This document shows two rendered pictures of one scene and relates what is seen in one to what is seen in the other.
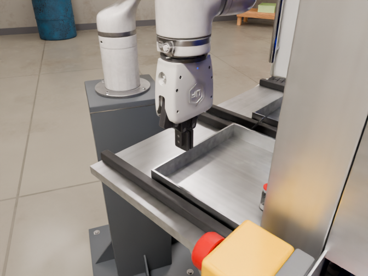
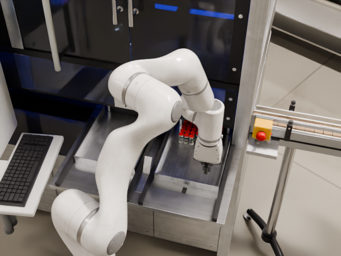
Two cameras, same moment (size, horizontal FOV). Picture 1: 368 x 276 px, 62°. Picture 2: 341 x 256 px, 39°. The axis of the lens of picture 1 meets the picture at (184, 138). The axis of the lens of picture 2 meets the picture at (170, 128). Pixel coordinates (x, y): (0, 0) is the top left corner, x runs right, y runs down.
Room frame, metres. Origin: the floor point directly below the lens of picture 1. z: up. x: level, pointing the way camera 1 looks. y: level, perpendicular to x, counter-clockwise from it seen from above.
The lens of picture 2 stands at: (1.22, 1.02, 2.32)
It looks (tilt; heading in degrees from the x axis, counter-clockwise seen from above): 42 degrees down; 241
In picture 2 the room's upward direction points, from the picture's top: 1 degrees clockwise
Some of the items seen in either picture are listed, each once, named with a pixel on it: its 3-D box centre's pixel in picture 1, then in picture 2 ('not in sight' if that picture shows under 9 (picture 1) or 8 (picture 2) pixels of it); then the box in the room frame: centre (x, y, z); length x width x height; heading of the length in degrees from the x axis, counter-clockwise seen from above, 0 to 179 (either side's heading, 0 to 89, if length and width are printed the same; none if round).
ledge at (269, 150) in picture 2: not in sight; (263, 144); (0.14, -0.08, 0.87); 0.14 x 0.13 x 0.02; 46
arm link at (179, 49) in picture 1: (183, 43); (209, 136); (0.48, 0.00, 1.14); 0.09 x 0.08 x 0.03; 136
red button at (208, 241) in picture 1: (213, 255); (261, 135); (0.21, -0.03, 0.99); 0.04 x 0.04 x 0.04; 46
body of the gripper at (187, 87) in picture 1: (183, 81); (208, 148); (0.49, 0.00, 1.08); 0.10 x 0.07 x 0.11; 136
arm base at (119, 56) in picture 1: (120, 62); not in sight; (1.02, 0.21, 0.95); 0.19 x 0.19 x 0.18
